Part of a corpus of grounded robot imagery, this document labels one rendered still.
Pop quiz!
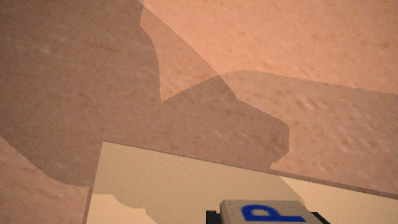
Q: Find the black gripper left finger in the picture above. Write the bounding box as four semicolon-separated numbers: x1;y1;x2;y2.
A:
206;210;222;224

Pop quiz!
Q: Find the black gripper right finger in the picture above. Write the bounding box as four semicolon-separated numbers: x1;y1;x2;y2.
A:
311;212;330;224

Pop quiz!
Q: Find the beige square mat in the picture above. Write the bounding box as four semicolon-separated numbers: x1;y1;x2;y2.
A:
86;141;398;224

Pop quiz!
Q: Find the beige block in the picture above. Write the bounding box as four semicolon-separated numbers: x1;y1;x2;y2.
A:
220;200;323;224

